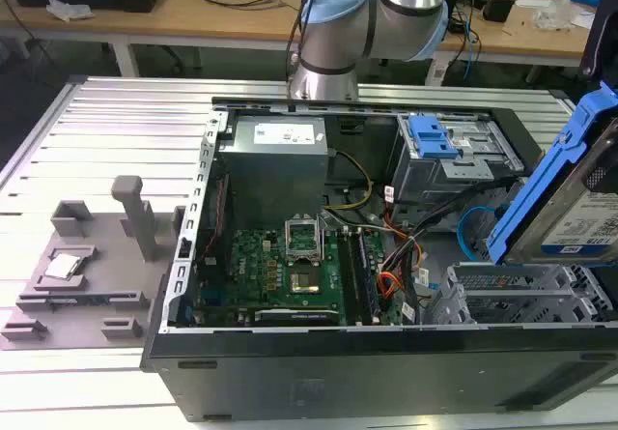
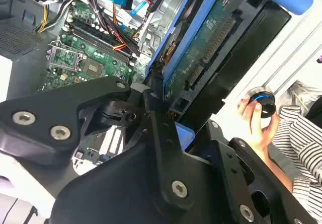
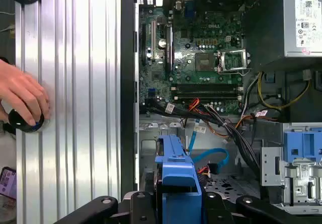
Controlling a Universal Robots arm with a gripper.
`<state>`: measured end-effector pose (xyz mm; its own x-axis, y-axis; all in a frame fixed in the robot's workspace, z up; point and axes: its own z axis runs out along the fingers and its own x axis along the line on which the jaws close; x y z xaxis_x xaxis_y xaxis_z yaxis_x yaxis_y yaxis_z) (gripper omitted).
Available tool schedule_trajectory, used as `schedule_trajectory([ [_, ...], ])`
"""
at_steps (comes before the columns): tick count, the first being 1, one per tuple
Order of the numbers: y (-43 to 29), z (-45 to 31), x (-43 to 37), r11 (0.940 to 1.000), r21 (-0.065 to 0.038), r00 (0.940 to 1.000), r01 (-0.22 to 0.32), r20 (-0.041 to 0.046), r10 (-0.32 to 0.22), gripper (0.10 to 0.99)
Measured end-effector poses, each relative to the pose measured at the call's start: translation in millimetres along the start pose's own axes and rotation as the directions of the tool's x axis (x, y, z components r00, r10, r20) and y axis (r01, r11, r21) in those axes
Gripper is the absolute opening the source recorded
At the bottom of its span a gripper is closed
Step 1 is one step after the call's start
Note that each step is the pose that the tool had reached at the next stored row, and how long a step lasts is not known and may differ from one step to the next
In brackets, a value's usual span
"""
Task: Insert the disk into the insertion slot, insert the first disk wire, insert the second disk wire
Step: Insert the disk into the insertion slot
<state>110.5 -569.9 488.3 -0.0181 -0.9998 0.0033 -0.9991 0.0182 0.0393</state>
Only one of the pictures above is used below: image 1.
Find grey power supply unit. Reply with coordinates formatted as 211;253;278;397
218;114;330;231

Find crumpled white plastic bag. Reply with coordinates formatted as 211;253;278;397
44;0;96;21

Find blue hanging cable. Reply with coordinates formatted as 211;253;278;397
455;4;482;81

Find blue disk wire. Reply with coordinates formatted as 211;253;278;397
455;202;504;263

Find blue plastic drive latch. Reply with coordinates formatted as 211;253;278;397
407;115;459;161

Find metal socket cover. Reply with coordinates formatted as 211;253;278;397
283;212;323;268

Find clear plastic wrapper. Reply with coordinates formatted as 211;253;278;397
531;0;583;31

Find wooden desk with clutter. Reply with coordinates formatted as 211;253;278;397
434;0;600;86

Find CPU socket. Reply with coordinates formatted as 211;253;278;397
287;264;323;301

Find orange and red wire bundle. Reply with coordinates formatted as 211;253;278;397
378;235;415;306

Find wooden desk white legs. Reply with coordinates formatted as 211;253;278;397
0;0;310;79

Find RAM stick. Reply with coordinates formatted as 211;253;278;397
346;230;383;326

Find hard disk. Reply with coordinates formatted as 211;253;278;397
486;79;618;266

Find metal drive cage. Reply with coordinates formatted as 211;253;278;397
389;112;526;231

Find silver CPU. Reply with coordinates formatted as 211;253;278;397
42;252;82;279

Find black open PC case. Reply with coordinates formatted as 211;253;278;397
139;95;618;424

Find metal disk bay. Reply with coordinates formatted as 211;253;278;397
423;261;618;328

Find black graphics card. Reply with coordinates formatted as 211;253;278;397
252;305;342;328

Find green motherboard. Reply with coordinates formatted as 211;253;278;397
228;225;403;328

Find black disk wire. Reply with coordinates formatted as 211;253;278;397
385;178;518;276

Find grey parts rack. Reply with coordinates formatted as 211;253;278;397
0;174;188;352

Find yellow and black power wire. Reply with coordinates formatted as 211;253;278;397
323;149;374;215

